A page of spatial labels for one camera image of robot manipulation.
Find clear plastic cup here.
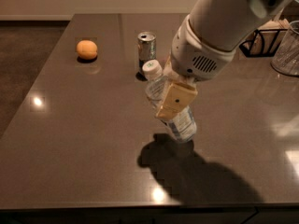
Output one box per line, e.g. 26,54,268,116
271,21,299,77

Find black wire basket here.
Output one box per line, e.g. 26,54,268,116
239,29,287,58

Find orange round fruit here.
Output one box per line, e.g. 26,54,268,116
76,40,97,60

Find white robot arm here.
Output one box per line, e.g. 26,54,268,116
156,0,292,120

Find clear plastic water bottle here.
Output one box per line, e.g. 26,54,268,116
142,60,197,143

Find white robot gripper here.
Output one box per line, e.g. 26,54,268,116
155,15,235,120

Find snack packets in basket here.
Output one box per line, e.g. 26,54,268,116
248,8,292,57

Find silver aluminium drink can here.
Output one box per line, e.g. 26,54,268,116
137,31,156,75

